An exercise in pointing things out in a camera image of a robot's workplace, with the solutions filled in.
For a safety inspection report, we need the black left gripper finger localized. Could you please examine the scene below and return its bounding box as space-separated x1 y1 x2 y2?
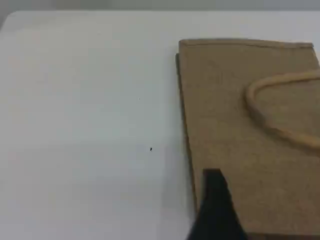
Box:
187 168 250 240

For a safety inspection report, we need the brown jute tote bag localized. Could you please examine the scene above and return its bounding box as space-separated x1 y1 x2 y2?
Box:
175 37 320 237

